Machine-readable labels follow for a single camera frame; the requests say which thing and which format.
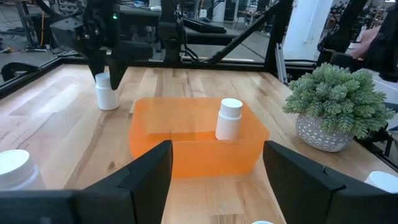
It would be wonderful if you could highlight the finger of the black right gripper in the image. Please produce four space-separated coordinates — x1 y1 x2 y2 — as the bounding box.
87 57 107 83
106 60 129 91

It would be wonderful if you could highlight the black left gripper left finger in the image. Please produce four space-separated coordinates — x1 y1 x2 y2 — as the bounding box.
76 139 174 224

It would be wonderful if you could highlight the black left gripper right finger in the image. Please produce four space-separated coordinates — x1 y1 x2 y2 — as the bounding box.
262 140 398 224

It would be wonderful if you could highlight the orange translucent plastic basket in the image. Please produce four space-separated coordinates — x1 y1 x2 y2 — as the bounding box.
129 97 271 179

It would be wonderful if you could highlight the black background desk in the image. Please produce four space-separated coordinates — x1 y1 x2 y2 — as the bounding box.
119 4 240 47

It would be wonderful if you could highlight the green succulent in grey pot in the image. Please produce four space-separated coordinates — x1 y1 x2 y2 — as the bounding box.
282 62 396 153

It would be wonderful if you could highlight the silver aluminium bar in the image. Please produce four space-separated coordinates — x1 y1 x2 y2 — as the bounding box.
275 42 289 85

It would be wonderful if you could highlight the person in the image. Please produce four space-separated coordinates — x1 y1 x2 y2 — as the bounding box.
350 25 382 60

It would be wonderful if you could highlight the hanging yellow cable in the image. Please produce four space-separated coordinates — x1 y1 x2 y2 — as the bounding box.
39 9 45 48

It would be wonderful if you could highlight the black curved frame bracket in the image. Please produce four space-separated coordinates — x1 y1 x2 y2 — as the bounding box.
1 61 41 82

